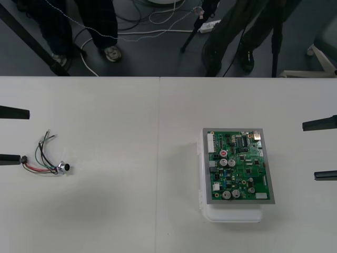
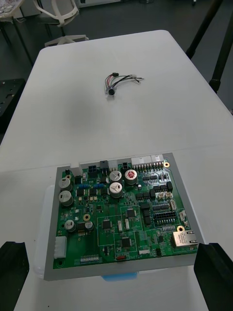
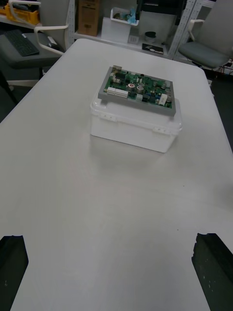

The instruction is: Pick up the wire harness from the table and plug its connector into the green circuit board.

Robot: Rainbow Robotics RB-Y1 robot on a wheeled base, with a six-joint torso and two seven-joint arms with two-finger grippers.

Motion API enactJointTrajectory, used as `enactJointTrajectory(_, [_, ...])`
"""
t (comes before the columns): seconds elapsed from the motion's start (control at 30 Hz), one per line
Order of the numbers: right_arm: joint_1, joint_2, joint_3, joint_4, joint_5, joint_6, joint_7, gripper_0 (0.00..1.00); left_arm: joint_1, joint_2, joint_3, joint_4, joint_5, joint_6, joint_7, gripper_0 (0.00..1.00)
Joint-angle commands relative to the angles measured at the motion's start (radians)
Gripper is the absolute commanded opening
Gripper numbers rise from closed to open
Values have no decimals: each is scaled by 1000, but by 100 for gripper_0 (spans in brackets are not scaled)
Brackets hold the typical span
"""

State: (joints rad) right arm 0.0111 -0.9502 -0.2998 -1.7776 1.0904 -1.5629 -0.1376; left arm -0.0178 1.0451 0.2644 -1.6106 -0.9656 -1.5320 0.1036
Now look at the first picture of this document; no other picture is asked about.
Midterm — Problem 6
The black tripod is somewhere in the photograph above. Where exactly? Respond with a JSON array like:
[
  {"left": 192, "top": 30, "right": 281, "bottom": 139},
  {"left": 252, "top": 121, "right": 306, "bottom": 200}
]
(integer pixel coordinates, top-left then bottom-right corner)
[
  {"left": 270, "top": 18, "right": 284, "bottom": 78},
  {"left": 180, "top": 0, "right": 221, "bottom": 53}
]

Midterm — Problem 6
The white power strip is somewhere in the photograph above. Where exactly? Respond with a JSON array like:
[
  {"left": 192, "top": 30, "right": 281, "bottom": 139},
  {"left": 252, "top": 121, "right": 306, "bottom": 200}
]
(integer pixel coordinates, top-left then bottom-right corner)
[{"left": 197, "top": 19, "right": 221, "bottom": 34}]

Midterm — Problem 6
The green circuit board grey frame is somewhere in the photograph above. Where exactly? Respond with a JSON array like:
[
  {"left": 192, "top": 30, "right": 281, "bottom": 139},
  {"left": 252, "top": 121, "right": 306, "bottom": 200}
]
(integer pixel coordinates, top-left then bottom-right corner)
[{"left": 202, "top": 128, "right": 276, "bottom": 206}]

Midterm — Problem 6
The white wheeled base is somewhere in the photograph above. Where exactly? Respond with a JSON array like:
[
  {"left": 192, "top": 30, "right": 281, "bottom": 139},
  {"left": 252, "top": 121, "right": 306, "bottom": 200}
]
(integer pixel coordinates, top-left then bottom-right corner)
[{"left": 279, "top": 18, "right": 337, "bottom": 79}]

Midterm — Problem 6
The red black green cable bundle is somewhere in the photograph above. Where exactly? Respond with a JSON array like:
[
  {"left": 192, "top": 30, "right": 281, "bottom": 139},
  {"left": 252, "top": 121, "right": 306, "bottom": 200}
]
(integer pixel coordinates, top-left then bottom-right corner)
[{"left": 20, "top": 129, "right": 73, "bottom": 177}]

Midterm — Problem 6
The person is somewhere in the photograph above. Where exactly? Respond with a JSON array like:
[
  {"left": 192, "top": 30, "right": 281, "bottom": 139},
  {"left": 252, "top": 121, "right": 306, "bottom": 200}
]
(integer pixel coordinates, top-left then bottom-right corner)
[
  {"left": 15, "top": 0, "right": 123, "bottom": 68},
  {"left": 202, "top": 0, "right": 303, "bottom": 77}
]

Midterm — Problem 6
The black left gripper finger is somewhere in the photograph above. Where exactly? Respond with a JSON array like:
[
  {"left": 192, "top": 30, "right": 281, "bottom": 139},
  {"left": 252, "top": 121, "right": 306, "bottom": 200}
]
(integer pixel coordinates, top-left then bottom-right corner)
[
  {"left": 0, "top": 105, "right": 31, "bottom": 120},
  {"left": 0, "top": 154, "right": 22, "bottom": 167}
]

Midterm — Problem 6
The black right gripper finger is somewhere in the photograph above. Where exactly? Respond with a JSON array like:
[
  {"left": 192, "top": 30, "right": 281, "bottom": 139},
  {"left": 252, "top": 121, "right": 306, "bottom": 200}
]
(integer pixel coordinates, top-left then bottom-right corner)
[
  {"left": 313, "top": 170, "right": 337, "bottom": 182},
  {"left": 302, "top": 114, "right": 337, "bottom": 132}
]

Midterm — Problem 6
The white floor cable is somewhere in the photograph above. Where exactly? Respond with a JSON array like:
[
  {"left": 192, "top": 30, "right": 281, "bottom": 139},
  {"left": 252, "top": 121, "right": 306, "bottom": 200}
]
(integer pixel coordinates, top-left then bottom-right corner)
[{"left": 80, "top": 25, "right": 197, "bottom": 77}]

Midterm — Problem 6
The black stand leg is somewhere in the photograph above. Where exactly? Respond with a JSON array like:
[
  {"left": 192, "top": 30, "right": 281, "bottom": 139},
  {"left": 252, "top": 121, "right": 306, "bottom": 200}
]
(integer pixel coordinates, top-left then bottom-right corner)
[{"left": 0, "top": 3, "right": 71, "bottom": 77}]

